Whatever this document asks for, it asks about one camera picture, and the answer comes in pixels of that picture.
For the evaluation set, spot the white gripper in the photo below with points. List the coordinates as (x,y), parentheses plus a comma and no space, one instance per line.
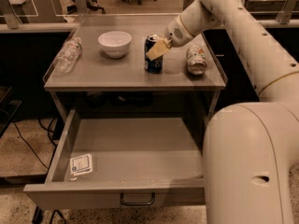
(175,34)

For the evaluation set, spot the blue pepsi can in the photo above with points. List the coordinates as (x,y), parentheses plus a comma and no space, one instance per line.
(152,66)

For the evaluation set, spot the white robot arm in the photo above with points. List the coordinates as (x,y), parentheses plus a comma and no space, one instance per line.
(249,148)

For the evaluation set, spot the grey metal cabinet counter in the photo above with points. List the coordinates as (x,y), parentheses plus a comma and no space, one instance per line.
(96,72)

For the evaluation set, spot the grey open drawer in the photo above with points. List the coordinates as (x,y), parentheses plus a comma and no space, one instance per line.
(133,155)

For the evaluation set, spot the white ceramic bowl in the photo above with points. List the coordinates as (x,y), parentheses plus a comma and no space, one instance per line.
(115,44)

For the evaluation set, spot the clear plastic water bottle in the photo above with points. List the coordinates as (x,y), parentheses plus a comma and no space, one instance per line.
(68,55)

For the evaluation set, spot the white paper tag label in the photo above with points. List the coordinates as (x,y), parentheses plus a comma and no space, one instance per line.
(81,165)

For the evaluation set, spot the white horizontal rail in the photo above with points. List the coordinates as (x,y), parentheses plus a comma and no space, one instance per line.
(276,24)

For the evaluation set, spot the black drawer handle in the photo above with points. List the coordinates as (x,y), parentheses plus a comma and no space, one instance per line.
(137,199)

